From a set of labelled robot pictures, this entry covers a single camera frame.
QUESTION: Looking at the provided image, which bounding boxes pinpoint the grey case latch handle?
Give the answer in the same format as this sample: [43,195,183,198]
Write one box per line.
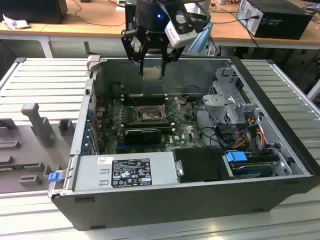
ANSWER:
[86,55,101,73]

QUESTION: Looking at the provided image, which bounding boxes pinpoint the blue case release latch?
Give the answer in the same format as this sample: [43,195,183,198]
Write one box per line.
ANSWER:
[48,172,62,183]

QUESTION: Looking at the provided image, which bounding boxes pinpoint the grey parts rack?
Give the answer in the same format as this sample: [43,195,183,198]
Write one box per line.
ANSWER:
[0,102,78,195]

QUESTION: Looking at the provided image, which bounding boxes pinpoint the large black box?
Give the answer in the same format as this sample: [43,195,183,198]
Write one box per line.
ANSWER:
[0,0,68,25]

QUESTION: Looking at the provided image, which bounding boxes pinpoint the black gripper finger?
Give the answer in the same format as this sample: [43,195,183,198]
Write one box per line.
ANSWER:
[160,46,186,77]
[121,28,150,77]

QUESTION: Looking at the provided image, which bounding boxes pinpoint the grey metal drive cage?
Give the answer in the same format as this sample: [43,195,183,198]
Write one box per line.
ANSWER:
[199,66,266,131]

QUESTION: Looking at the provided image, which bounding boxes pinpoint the grey power supply unit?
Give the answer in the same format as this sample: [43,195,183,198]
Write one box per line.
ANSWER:
[73,151,180,192]

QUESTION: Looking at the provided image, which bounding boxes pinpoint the CPU socket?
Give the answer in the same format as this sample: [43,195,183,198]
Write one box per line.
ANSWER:
[136,104,167,123]

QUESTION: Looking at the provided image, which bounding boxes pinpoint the black open PC case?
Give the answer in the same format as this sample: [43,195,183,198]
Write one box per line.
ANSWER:
[47,56,320,232]

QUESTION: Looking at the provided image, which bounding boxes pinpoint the wooden desk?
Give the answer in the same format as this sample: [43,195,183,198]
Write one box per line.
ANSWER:
[0,0,320,60]

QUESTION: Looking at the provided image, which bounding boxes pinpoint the black graphics card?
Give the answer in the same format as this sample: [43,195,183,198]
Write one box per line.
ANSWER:
[124,128,162,145]

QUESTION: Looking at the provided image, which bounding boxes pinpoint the crumpled white paper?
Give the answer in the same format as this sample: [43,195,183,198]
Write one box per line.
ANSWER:
[2,13,31,30]

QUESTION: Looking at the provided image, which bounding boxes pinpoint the small black computer tower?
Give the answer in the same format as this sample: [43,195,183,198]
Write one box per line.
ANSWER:
[124,3,138,31]

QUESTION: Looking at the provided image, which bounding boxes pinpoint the black desktop computer open side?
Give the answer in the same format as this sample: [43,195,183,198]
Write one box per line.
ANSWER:
[236,0,315,41]

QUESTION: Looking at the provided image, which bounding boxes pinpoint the hard disk blue carrier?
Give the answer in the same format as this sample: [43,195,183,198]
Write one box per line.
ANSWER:
[224,149,273,180]

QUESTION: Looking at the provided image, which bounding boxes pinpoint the black cable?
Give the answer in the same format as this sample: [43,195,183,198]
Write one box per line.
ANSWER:
[196,126,226,151]

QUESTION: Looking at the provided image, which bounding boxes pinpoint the green motherboard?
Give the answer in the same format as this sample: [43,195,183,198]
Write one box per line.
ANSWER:
[96,96,208,155]

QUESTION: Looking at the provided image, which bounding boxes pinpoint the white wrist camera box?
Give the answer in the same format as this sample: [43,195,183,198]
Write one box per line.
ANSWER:
[164,9,198,49]

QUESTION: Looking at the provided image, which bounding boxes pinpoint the small square silver CPU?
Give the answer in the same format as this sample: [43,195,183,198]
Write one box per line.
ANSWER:
[142,66,163,81]

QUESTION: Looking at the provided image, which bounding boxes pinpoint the black RAM slot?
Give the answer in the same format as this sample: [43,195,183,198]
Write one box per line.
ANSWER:
[124,92,169,99]
[124,97,167,105]
[122,125,176,133]
[124,121,171,127]

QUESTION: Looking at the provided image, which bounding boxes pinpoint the yellow red power wires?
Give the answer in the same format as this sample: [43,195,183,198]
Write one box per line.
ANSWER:
[246,117,266,147]

